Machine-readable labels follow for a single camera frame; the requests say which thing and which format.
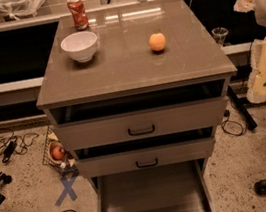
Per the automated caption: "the orange fruit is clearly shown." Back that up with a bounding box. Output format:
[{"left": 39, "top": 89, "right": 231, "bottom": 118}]
[{"left": 149, "top": 32, "right": 166, "bottom": 52}]

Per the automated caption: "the grey drawer cabinet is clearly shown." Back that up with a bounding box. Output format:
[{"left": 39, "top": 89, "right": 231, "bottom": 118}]
[{"left": 22, "top": 0, "right": 262, "bottom": 212}]

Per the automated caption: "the top drawer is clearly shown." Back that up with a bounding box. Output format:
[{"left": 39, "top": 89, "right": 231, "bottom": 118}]
[{"left": 45, "top": 79, "right": 227, "bottom": 151}]

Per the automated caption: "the drawer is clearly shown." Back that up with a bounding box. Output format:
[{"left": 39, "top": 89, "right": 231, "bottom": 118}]
[
  {"left": 97, "top": 161, "right": 215, "bottom": 212},
  {"left": 76, "top": 127, "right": 214, "bottom": 178},
  {"left": 45, "top": 79, "right": 227, "bottom": 151}
]

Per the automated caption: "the middle drawer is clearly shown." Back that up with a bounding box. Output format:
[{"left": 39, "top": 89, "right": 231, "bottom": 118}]
[{"left": 76, "top": 127, "right": 214, "bottom": 178}]

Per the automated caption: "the bottom drawer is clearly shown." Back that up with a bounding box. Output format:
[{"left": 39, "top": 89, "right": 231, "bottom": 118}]
[{"left": 97, "top": 161, "right": 215, "bottom": 212}]

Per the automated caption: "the clear glass cup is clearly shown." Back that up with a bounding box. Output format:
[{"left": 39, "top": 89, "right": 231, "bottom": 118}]
[{"left": 211, "top": 27, "right": 229, "bottom": 46}]

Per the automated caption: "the red soda can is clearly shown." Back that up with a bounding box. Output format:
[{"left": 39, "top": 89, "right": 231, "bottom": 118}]
[{"left": 67, "top": 0, "right": 89, "bottom": 31}]

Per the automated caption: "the white ceramic bowl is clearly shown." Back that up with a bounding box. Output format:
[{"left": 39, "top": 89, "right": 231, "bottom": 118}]
[{"left": 60, "top": 31, "right": 98, "bottom": 63}]

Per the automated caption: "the clear plastic bag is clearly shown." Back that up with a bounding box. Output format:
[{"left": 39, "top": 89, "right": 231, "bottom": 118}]
[{"left": 0, "top": 0, "right": 46, "bottom": 20}]

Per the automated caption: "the red apple in basket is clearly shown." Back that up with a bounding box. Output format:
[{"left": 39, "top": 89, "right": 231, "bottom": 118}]
[{"left": 51, "top": 146, "right": 66, "bottom": 160}]

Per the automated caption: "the blue tape cross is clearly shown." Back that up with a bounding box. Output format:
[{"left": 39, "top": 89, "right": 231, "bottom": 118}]
[{"left": 55, "top": 173, "right": 78, "bottom": 207}]

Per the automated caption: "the black cable loop right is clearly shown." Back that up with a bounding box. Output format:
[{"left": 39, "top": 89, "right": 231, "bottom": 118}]
[{"left": 218, "top": 107, "right": 249, "bottom": 140}]

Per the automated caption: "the wire basket on floor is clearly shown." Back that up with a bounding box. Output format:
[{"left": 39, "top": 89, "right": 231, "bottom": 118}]
[{"left": 42, "top": 126, "right": 78, "bottom": 175}]

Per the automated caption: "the black power adapter with cable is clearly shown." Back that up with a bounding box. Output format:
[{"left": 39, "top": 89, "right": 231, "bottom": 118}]
[{"left": 0, "top": 127, "right": 39, "bottom": 164}]

